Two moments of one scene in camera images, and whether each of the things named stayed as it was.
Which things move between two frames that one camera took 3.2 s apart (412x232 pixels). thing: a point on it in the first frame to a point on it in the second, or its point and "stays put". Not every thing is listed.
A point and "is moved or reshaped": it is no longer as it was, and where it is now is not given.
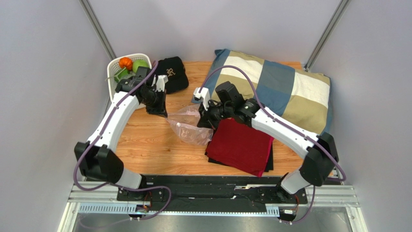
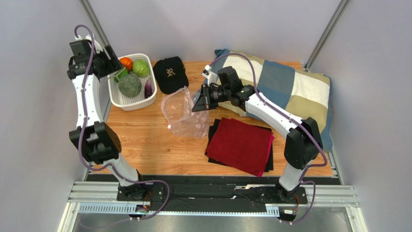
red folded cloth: x=239 y=145 stays put
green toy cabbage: x=138 y=63 stays put
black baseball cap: x=173 y=67 stays put
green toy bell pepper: x=117 y=77 stays put
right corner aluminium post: x=331 y=25 stays put
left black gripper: x=160 y=109 to x=114 y=65
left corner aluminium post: x=97 y=26 stays put
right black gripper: x=208 y=116 to x=207 y=97
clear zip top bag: x=185 y=122 is moved or reshaped
